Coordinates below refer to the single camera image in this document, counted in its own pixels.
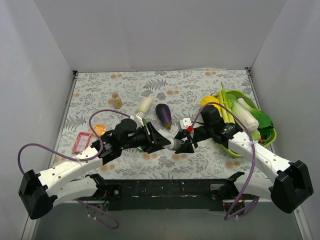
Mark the purple eggplant toy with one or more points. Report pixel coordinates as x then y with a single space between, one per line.
163 113

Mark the green plastic basket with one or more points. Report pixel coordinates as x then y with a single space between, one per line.
267 137

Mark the green leafy vegetable toy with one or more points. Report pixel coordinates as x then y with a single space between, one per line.
265 124

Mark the yellow napa cabbage toy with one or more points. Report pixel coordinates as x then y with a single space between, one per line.
209 99

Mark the aluminium frame rail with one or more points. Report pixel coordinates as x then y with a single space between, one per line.
58 224

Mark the amber pill bottle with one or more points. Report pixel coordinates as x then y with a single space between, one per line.
116 100

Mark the pink rectangular pill box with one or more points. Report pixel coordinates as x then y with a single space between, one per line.
81 142

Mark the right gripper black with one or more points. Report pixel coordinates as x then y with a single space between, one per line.
192 137

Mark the floral patterned table mat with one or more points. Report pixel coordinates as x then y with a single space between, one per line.
182 91

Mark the white vitamin B bottle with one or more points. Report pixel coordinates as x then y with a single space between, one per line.
175 144

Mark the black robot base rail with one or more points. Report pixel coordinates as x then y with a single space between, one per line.
164 194

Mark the white eggplant toy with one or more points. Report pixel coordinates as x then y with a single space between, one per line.
146 104

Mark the white daikon radish toy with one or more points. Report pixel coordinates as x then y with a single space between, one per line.
245 116

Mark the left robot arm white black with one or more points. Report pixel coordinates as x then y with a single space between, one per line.
41 191

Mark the green celery stalk toy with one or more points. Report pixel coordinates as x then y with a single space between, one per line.
223 100

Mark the orange round pill container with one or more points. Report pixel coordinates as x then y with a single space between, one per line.
100 129

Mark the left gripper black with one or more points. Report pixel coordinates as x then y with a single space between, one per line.
150 137

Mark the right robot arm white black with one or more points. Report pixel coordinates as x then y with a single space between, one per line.
288 184

